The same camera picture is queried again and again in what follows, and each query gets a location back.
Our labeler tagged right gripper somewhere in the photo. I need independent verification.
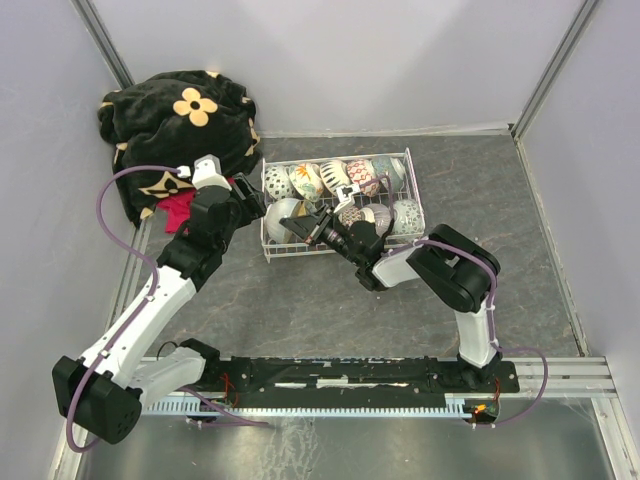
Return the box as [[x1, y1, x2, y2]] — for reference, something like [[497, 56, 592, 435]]
[[279, 205, 361, 267]]

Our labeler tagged plain white bowl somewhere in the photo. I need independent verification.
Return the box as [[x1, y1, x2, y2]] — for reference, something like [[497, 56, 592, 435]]
[[264, 198, 303, 244]]

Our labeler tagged red patterned bowl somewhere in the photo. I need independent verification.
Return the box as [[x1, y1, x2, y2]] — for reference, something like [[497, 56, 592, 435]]
[[263, 165, 296, 203]]

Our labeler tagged brown scale patterned bowl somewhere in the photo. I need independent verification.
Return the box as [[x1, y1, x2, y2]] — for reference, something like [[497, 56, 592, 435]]
[[338, 206, 363, 228]]

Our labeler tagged white wire dish rack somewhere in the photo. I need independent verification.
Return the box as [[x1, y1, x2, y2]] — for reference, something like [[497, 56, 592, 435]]
[[260, 149, 425, 261]]

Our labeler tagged blue triangle patterned bowl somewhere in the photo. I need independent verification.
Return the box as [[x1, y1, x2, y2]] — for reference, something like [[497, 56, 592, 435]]
[[347, 158, 380, 197]]

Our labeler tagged grey geometric patterned bowl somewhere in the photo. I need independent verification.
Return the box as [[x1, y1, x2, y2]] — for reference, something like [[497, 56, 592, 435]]
[[371, 155, 406, 193]]

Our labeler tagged multicolour bowl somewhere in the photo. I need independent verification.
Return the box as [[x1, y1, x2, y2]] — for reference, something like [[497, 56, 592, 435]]
[[392, 199, 425, 235]]

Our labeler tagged purple striped bowl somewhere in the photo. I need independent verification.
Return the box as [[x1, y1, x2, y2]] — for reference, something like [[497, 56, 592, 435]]
[[360, 203, 392, 237]]

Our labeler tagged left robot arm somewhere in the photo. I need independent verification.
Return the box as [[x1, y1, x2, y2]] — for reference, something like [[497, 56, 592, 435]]
[[52, 173, 266, 453]]

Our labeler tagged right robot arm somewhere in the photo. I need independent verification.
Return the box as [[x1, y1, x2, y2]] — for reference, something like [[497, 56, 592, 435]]
[[279, 207, 502, 391]]

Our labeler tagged red cloth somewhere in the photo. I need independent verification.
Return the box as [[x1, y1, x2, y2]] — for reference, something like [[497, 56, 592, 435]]
[[157, 190, 195, 234]]

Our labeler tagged black floral fleece blanket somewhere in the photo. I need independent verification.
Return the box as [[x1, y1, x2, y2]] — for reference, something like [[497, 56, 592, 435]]
[[97, 70, 261, 225]]

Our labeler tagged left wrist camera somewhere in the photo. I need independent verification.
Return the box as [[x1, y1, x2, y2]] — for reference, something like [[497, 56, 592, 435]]
[[177, 154, 232, 191]]

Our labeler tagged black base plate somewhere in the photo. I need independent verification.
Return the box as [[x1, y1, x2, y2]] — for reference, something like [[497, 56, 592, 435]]
[[189, 357, 520, 410]]

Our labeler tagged aluminium frame rail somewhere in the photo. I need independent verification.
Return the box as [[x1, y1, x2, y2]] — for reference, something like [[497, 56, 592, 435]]
[[128, 357, 616, 418]]

